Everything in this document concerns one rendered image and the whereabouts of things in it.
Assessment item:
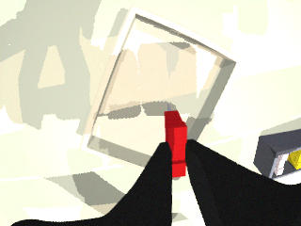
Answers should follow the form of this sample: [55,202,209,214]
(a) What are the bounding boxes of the dark grey fuse block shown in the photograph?
[253,128,301,180]

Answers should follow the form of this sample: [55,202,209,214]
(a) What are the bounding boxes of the yellow fuse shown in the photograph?
[289,150,301,170]

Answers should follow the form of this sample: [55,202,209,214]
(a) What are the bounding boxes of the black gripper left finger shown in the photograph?
[10,142,173,226]

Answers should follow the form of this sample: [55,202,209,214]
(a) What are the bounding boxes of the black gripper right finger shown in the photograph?
[184,139,301,226]

